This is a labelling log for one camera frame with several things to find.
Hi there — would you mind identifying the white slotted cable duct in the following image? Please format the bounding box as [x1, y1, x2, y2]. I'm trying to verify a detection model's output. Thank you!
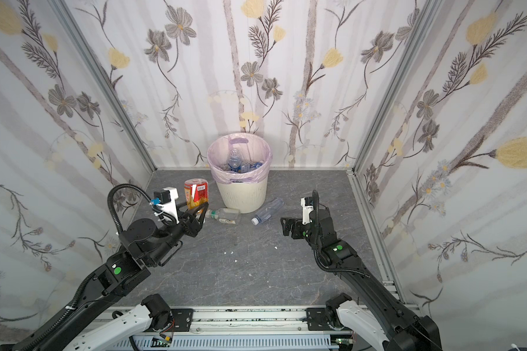
[135, 335, 340, 350]

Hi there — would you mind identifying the clear bluish bottle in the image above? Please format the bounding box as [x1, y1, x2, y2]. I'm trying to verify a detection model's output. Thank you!
[251, 197, 284, 226]

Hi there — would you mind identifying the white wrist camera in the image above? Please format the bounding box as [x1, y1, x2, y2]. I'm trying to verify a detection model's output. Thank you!
[150, 187, 179, 223]
[301, 197, 314, 225]

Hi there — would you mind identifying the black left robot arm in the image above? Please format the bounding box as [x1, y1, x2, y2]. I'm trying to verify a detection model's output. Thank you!
[0, 184, 209, 350]

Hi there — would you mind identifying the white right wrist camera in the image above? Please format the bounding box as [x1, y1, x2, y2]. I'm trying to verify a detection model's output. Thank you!
[301, 197, 314, 225]

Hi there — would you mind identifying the clear bottle green neck band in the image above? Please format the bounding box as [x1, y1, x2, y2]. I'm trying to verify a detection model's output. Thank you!
[207, 208, 242, 225]

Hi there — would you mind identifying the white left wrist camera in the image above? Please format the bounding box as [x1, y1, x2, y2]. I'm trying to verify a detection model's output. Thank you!
[150, 187, 179, 223]

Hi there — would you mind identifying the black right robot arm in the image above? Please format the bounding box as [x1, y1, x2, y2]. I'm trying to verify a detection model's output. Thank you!
[280, 190, 443, 350]

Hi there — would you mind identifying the cream ribbed waste bin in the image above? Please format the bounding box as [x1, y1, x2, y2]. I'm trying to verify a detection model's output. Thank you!
[217, 177, 268, 214]

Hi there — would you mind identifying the yellow red tea bottle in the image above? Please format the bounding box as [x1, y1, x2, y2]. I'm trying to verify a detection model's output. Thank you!
[184, 178, 209, 209]

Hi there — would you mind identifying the pink plastic bin liner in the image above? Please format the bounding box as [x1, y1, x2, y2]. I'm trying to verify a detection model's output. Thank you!
[207, 133, 273, 184]

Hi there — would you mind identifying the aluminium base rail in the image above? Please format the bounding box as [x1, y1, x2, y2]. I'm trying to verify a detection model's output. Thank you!
[72, 304, 431, 351]

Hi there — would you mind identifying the clear bottle dark blue label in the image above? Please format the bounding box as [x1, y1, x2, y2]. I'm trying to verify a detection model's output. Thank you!
[228, 148, 243, 173]

